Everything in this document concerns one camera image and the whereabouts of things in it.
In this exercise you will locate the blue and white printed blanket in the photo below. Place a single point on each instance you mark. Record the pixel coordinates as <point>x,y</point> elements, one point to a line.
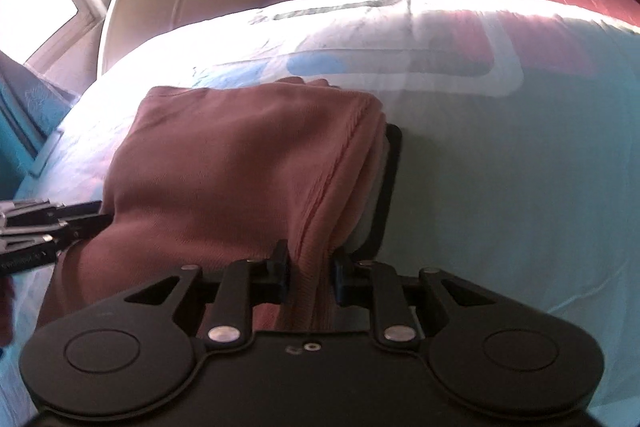
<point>475,157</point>

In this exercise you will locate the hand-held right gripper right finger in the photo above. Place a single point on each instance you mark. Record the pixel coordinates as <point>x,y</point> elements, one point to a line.
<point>342,272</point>

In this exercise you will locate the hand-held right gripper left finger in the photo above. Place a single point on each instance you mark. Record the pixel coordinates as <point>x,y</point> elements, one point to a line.
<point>280,267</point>

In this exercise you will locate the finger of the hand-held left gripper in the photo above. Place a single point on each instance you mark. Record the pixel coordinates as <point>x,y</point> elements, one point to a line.
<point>60,210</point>
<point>85,227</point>

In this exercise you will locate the pink shirt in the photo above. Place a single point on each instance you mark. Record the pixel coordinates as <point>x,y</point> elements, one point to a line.
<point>225,187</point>

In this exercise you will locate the teal cloth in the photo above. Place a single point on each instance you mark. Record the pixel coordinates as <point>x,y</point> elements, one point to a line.
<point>25,122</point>

